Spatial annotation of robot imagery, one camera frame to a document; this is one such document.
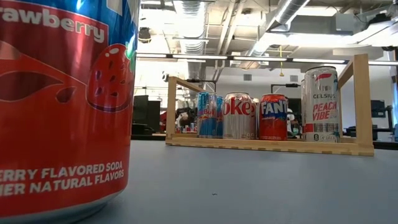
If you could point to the person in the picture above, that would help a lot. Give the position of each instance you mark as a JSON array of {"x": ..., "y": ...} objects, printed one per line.
[
  {"x": 292, "y": 124},
  {"x": 183, "y": 119}
]

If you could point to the black round ceiling fixture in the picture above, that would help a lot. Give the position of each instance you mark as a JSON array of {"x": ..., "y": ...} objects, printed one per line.
[{"x": 144, "y": 34}]

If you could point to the black wall monitor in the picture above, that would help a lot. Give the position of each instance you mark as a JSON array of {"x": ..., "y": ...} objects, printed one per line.
[{"x": 377, "y": 109}]

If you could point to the white Celsius peach can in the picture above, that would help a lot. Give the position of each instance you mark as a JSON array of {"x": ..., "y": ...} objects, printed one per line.
[
  {"x": 302, "y": 105},
  {"x": 321, "y": 109}
]

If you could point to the red Fanta strawberry can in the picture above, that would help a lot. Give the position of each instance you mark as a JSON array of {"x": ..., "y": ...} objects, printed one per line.
[
  {"x": 62, "y": 124},
  {"x": 273, "y": 118}
]

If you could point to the black cabinet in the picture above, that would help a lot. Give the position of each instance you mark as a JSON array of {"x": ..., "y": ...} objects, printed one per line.
[{"x": 146, "y": 113}]

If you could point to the long ceiling light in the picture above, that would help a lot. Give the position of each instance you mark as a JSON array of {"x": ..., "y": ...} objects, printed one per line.
[{"x": 248, "y": 58}]

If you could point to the silver ceiling air duct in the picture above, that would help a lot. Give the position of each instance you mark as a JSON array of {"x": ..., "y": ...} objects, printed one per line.
[{"x": 289, "y": 11}]

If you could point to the wooden slatted shelf rack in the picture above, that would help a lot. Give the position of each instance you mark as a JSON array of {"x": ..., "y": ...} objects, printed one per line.
[{"x": 362, "y": 109}]

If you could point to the dark background desk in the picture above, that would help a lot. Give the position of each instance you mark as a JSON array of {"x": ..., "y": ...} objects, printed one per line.
[{"x": 385, "y": 132}]

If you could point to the blue table mat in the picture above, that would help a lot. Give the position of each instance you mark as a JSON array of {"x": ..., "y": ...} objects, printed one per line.
[{"x": 248, "y": 186}]

